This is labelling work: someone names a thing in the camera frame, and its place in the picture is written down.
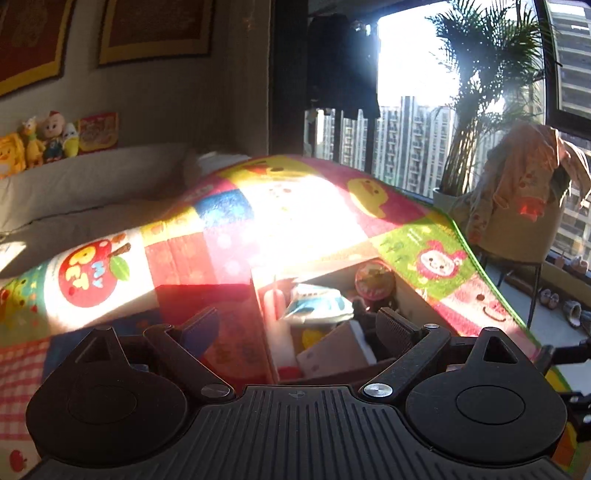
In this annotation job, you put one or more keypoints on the chair with orange clothes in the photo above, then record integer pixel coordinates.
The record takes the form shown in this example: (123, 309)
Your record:
(515, 210)

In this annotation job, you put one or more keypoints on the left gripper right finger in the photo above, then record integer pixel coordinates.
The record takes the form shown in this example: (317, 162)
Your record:
(417, 352)

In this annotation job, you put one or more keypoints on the potted palm plant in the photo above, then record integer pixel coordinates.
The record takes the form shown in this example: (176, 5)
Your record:
(496, 50)

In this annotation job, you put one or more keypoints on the framed red picture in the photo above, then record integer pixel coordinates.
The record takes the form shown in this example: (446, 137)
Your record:
(34, 38)
(134, 31)

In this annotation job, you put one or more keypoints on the baby doll plush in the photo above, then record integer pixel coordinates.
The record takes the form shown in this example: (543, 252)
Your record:
(51, 130)

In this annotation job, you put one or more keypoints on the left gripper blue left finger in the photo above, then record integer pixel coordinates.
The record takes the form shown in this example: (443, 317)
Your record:
(179, 349)

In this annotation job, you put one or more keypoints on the banana plush toy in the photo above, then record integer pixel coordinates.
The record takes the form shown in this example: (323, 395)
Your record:
(70, 141)

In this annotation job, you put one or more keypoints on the pink white tube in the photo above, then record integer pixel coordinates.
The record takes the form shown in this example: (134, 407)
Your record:
(278, 335)

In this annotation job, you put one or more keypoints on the pair of slippers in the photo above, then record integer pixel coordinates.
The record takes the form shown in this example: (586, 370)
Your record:
(549, 299)

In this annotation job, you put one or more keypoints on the right framed red picture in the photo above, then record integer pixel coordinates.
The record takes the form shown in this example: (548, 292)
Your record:
(134, 31)

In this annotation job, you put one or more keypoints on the white cardboard box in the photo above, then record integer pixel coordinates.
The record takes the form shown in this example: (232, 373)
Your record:
(340, 275)

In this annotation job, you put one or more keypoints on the middle framed red picture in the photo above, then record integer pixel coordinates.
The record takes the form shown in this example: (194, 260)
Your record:
(34, 38)

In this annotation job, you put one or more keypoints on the blue white bag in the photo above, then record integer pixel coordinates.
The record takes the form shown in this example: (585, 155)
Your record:
(317, 305)

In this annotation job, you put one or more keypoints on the yellow duck backpack plush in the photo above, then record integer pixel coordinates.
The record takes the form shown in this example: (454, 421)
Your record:
(12, 155)

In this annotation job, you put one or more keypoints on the hanging dark clothes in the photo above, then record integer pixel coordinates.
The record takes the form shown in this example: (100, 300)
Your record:
(342, 67)

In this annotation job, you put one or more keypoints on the colourful cartoon play mat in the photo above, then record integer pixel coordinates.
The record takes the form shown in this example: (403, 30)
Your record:
(83, 396)

